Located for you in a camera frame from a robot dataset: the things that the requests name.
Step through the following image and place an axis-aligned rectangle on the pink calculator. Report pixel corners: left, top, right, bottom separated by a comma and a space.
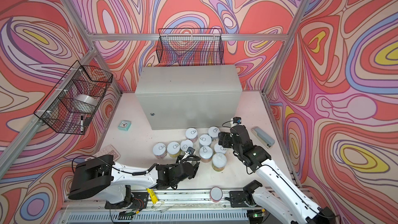
94, 145, 121, 161

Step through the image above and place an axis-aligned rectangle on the center white lid can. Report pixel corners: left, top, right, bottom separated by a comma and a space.
199, 134, 212, 147

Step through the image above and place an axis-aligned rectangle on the yellow glue tube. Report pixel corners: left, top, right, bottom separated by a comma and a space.
146, 188, 159, 204

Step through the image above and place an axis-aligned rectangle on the pink tape roll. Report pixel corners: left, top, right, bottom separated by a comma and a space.
209, 187, 223, 203

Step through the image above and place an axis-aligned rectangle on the left black wire basket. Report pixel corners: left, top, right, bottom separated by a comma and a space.
34, 61, 113, 135

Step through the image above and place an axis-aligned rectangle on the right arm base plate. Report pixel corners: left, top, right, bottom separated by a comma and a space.
226, 190, 261, 208

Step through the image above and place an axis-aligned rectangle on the back black wire basket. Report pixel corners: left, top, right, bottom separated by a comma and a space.
156, 28, 224, 66

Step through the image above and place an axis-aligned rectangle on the silver tape roll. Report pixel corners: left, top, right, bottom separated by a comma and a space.
73, 94, 98, 114

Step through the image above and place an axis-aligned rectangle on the black wire basket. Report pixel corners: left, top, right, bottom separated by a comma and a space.
156, 28, 224, 66
34, 61, 113, 135

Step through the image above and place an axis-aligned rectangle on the green label can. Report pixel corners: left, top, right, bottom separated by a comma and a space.
180, 140, 193, 154

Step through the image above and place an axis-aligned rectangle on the yellow label can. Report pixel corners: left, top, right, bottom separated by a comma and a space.
214, 144, 227, 155
167, 142, 181, 158

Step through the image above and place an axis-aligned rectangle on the white lid can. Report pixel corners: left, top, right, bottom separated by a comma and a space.
199, 134, 212, 147
208, 127, 220, 142

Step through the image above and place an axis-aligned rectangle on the back right white lid can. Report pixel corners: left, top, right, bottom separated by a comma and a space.
208, 127, 220, 142

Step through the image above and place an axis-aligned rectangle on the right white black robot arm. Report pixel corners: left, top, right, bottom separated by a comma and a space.
218, 124, 337, 224

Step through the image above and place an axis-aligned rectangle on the right yellow label can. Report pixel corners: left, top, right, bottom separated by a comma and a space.
214, 144, 227, 155

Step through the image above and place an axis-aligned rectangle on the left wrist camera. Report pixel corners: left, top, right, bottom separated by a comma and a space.
185, 147, 195, 156

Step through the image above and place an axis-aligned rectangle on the green yellow peach can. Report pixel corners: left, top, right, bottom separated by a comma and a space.
212, 153, 227, 172

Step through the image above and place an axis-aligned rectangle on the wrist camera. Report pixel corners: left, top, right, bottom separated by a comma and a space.
185, 147, 195, 156
231, 117, 241, 126

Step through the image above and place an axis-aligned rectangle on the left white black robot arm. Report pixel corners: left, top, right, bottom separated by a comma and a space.
68, 155, 201, 204

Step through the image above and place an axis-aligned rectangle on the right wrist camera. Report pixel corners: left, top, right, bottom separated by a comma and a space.
231, 117, 241, 126

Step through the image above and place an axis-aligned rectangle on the grey metal cabinet box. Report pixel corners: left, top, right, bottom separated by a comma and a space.
135, 65, 243, 130

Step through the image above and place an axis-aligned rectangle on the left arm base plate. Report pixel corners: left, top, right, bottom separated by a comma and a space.
105, 191, 149, 211

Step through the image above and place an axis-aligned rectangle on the back left pink can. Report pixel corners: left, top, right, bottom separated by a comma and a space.
185, 128, 198, 143

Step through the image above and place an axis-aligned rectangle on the black marker pen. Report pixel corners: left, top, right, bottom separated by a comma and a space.
80, 115, 85, 133

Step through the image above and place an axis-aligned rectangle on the grey stapler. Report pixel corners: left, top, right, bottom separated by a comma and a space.
251, 127, 275, 148

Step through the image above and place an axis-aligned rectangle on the pink label can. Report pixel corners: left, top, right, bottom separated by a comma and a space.
152, 143, 167, 159

